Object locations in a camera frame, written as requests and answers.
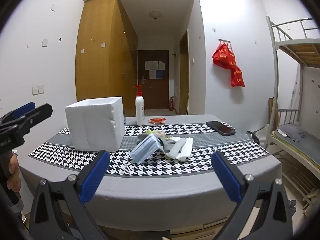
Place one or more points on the white foam box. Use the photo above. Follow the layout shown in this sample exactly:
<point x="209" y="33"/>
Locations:
<point x="92" y="125"/>

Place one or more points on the blue face mask bundle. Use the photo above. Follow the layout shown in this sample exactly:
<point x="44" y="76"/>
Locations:
<point x="145" y="150"/>

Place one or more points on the metal wall hook rack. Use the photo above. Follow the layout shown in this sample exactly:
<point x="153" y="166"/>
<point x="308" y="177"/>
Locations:
<point x="225" y="40"/>

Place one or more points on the white pump lotion bottle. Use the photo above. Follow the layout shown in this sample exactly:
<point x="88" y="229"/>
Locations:
<point x="140" y="110"/>

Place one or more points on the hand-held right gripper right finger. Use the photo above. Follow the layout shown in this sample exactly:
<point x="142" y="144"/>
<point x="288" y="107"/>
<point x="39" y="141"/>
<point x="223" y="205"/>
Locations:
<point x="226" y="177"/>

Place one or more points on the brown entrance door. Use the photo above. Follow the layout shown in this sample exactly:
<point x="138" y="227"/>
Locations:
<point x="152" y="92"/>

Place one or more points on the metal bunk bed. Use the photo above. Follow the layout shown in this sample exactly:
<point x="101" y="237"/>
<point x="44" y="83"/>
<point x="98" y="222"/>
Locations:
<point x="300" y="48"/>

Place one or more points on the grey mattress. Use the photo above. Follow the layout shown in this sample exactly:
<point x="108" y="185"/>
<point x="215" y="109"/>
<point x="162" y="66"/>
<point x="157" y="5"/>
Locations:
<point x="303" y="148"/>

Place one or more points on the green plastic packet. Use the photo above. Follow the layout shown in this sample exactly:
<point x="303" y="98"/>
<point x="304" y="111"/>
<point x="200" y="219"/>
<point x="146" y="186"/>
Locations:
<point x="152" y="131"/>

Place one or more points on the houndstooth table runner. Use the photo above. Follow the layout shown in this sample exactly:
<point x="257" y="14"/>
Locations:
<point x="200" y="160"/>

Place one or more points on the red snack packet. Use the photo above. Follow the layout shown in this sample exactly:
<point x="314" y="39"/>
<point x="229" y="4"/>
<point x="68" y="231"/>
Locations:
<point x="157" y="120"/>

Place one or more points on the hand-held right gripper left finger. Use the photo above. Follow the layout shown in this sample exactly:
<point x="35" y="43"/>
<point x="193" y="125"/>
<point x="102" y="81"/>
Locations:
<point x="95" y="175"/>

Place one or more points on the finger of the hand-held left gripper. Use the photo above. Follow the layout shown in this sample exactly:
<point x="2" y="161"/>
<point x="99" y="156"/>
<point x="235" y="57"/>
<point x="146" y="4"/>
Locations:
<point x="40" y="114"/>
<point x="23" y="110"/>

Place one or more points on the blue paper notice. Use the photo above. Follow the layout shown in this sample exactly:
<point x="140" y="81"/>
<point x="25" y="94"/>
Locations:
<point x="159" y="74"/>

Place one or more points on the white hanging cloth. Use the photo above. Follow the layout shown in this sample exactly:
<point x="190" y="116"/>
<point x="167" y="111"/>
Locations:
<point x="296" y="87"/>

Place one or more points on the wooden side door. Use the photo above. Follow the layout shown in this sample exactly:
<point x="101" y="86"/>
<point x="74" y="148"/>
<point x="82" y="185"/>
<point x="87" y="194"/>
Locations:
<point x="184" y="80"/>

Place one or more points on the grey tablecloth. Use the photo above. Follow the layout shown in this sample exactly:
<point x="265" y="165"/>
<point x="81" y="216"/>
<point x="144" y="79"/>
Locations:
<point x="155" y="197"/>

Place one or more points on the wooden wardrobe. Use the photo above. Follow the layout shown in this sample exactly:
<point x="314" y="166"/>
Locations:
<point x="100" y="67"/>

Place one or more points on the ceiling lamp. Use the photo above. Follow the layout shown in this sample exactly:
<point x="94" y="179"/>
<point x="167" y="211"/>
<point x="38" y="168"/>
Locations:
<point x="155" y="14"/>

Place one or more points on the red fire extinguisher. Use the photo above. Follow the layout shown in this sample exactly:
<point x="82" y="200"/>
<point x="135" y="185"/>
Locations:
<point x="171" y="103"/>

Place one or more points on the white face mask bundle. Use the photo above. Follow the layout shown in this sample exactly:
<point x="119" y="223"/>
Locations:
<point x="183" y="150"/>

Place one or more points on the red plastic bag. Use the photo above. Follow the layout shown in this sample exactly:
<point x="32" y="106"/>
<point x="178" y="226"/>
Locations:
<point x="237" y="77"/>
<point x="222" y="57"/>

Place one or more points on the white blank wall plate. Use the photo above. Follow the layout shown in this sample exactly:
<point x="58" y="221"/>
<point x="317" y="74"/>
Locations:
<point x="53" y="8"/>
<point x="45" y="42"/>

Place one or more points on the folded grey clothes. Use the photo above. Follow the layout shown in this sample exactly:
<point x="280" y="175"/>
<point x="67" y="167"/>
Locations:
<point x="291" y="130"/>

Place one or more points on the person's left hand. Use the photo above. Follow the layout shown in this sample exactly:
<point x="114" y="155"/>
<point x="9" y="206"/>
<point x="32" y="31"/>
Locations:
<point x="13" y="166"/>

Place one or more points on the white wall socket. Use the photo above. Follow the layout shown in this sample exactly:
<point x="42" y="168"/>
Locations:
<point x="35" y="90"/>
<point x="40" y="88"/>

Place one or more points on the wooden slats bundle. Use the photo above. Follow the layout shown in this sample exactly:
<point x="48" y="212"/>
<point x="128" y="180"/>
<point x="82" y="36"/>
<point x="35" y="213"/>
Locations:
<point x="271" y="110"/>

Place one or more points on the white paper notice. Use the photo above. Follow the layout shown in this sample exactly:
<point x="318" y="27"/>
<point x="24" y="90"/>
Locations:
<point x="161" y="65"/>
<point x="152" y="74"/>
<point x="151" y="65"/>

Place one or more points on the black smartphone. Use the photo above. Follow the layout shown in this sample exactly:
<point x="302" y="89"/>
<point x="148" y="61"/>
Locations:
<point x="221" y="128"/>

